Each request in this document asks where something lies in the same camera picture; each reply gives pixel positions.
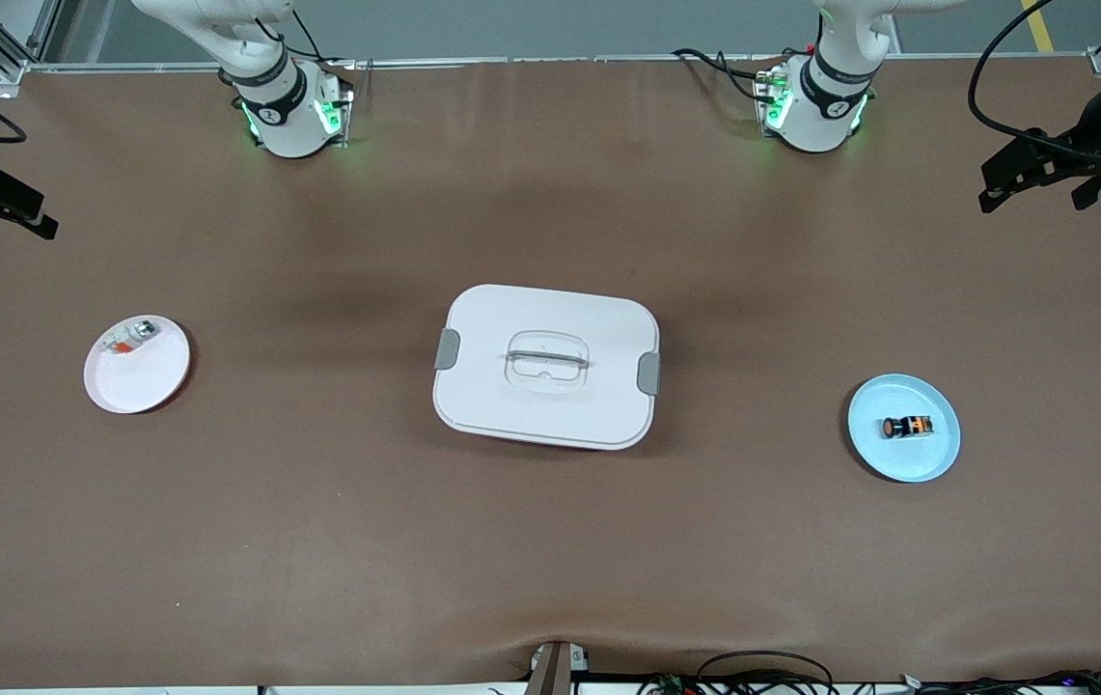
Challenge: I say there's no black arm base cable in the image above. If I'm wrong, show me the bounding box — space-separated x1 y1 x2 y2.
256 10 358 73
673 48 787 102

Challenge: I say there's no black looped cable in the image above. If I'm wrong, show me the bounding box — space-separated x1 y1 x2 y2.
637 651 836 695

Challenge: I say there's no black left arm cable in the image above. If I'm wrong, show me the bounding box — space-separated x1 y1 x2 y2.
968 0 1101 160

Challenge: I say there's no light blue round plate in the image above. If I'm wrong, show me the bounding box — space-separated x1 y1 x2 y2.
847 374 962 484

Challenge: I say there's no tangle of black cables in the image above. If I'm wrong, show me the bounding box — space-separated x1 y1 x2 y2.
897 669 1101 695

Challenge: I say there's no pink round plate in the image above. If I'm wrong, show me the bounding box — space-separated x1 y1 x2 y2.
84 315 192 414

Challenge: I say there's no white lidded storage box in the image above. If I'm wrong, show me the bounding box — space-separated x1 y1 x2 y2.
432 284 662 452

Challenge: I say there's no small silver and red component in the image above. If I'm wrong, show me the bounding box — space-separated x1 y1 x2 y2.
101 321 158 355

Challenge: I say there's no brown camera mount post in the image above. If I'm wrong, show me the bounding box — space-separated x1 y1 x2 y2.
526 640 592 695

